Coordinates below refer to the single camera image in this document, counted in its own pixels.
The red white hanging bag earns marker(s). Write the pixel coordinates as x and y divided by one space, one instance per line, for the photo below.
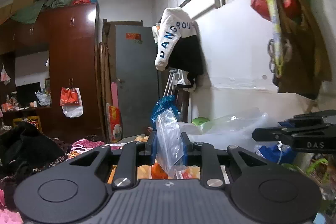
71 103

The white black hanging jacket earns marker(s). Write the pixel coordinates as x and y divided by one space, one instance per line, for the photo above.
178 47

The large clear plastic bag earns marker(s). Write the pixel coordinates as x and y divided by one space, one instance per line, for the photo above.
233 129

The grey door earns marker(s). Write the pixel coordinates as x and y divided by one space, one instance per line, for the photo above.
136 77

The black monitor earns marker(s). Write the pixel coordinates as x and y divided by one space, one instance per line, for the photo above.
27 93

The dark red wooden wardrobe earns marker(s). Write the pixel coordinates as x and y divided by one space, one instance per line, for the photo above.
70 35

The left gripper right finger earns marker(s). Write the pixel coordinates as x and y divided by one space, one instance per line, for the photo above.
205 157

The navy blue tote bag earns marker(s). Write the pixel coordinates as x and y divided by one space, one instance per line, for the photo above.
278 153

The brown hanging bag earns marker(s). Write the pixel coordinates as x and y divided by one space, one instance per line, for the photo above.
305 60

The blue plastic bag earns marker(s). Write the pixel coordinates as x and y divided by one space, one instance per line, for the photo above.
162 105

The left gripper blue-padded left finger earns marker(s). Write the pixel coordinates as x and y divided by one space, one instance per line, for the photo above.
132 156

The pink floral bedding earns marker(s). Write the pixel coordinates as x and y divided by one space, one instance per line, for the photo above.
9 213

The clear zip bag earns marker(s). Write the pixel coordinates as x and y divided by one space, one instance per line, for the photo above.
170 146

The green yellow box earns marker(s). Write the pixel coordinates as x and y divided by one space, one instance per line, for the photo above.
200 121

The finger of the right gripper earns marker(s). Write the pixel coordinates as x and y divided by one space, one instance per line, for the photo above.
273 133

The green cloth on wardrobe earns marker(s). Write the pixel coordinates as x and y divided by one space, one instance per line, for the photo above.
29 14

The black clothing pile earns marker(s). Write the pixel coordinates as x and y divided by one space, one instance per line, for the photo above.
25 149

